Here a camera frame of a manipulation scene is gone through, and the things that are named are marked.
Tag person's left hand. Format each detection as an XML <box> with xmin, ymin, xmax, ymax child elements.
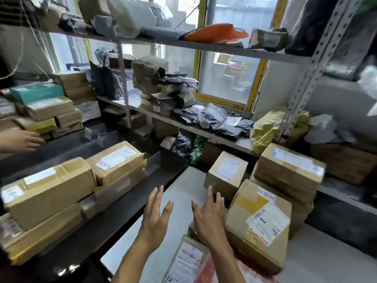
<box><xmin>138</xmin><ymin>185</ymin><xmax>175</xmax><ymax>254</ymax></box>

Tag person's right hand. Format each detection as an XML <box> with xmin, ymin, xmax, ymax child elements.
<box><xmin>191</xmin><ymin>185</ymin><xmax>227</xmax><ymax>248</ymax></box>

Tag pile of cardboard parcels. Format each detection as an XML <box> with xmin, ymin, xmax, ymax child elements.
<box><xmin>163</xmin><ymin>143</ymin><xmax>328</xmax><ymax>283</ymax></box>
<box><xmin>0</xmin><ymin>70</ymin><xmax>148</xmax><ymax>266</ymax></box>

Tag pink printed parcel box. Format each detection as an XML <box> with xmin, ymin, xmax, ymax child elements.
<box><xmin>200</xmin><ymin>250</ymin><xmax>279</xmax><ymax>283</ymax></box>

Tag person's left forearm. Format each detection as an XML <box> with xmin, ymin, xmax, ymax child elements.
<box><xmin>111</xmin><ymin>235</ymin><xmax>159</xmax><ymax>283</ymax></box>

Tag person's right forearm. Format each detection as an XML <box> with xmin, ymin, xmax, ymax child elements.
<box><xmin>207</xmin><ymin>238</ymin><xmax>247</xmax><ymax>283</ymax></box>

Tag green plastic bag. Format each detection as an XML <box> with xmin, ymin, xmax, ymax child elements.
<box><xmin>189</xmin><ymin>135</ymin><xmax>207</xmax><ymax>167</ymax></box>

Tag black plastic mailer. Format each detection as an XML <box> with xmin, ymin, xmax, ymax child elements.
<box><xmin>160</xmin><ymin>134</ymin><xmax>194</xmax><ymax>158</ymax></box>

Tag pile of grey plastic mailers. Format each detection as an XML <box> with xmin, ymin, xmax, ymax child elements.
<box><xmin>174</xmin><ymin>103</ymin><xmax>255</xmax><ymax>142</ymax></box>

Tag olive yellow bag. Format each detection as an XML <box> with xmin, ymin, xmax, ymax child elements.
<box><xmin>250</xmin><ymin>107</ymin><xmax>311</xmax><ymax>156</ymax></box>

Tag yellow framed window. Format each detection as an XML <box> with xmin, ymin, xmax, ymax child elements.
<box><xmin>193</xmin><ymin>0</ymin><xmax>291</xmax><ymax>112</ymax></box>

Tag crumpled grey plastic bag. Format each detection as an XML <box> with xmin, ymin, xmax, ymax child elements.
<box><xmin>305</xmin><ymin>114</ymin><xmax>357</xmax><ymax>145</ymax></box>

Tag small handwritten cardboard box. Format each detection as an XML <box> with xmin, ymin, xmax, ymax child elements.
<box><xmin>309</xmin><ymin>143</ymin><xmax>377</xmax><ymax>186</ymax></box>

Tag pile of grey mailer bags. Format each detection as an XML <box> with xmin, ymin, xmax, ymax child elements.
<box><xmin>131</xmin><ymin>55</ymin><xmax>199</xmax><ymax>115</ymax></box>

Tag black paper bags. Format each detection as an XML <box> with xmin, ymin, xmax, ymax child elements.
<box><xmin>89</xmin><ymin>60</ymin><xmax>133</xmax><ymax>101</ymax></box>

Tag grey metal shelf rack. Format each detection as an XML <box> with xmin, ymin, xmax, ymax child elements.
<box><xmin>0</xmin><ymin>23</ymin><xmax>313</xmax><ymax>156</ymax></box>
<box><xmin>274</xmin><ymin>0</ymin><xmax>377</xmax><ymax>215</ymax></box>

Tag light blue box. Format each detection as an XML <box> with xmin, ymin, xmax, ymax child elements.
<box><xmin>9</xmin><ymin>81</ymin><xmax>65</xmax><ymax>105</ymax></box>

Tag orange plastic mailer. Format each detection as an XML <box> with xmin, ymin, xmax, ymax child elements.
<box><xmin>179</xmin><ymin>23</ymin><xmax>249</xmax><ymax>44</ymax></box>

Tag grey taped parcel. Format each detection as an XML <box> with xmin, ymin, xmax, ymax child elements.
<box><xmin>248</xmin><ymin>28</ymin><xmax>289</xmax><ymax>53</ymax></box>

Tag white plastic bag bundle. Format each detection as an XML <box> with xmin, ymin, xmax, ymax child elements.
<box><xmin>105</xmin><ymin>0</ymin><xmax>174</xmax><ymax>39</ymax></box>

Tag black plastic bags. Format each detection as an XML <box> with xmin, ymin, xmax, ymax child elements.
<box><xmin>324</xmin><ymin>14</ymin><xmax>377</xmax><ymax>83</ymax></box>

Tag dark purple bag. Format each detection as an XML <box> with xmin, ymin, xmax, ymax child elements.
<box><xmin>284</xmin><ymin>0</ymin><xmax>341</xmax><ymax>56</ymax></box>

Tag small plain cardboard box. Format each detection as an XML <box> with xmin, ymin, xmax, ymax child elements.
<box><xmin>78</xmin><ymin>0</ymin><xmax>111</xmax><ymax>26</ymax></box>

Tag white hanging cords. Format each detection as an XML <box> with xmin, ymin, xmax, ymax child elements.
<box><xmin>0</xmin><ymin>0</ymin><xmax>59</xmax><ymax>80</ymax></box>

